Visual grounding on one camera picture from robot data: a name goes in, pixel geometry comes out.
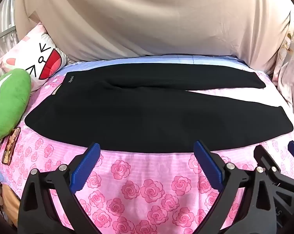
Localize pink rose-print bedsheet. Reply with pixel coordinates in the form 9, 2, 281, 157
0, 54, 294, 234

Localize black pants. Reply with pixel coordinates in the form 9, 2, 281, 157
24, 63, 294, 153

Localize beige curtain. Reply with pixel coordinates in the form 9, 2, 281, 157
14, 0, 294, 72

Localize green plush pillow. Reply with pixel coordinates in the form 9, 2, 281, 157
0, 69, 31, 140

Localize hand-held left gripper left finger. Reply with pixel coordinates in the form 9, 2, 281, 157
18, 143, 101, 234

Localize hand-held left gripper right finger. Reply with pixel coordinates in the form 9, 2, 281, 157
193, 140, 278, 234

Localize brown rectangular case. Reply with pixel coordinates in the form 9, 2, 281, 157
2, 127, 21, 164

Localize grey metal rod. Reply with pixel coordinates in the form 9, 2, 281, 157
0, 27, 16, 45

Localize orange cloth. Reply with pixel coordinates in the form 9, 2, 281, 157
1, 183, 20, 225

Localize silver curtain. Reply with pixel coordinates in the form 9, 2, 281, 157
0, 0, 18, 78

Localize pale pink floral quilt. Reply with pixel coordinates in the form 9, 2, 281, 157
271, 12, 294, 125

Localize cartoon face pillow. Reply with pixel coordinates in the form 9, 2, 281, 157
0, 23, 69, 92

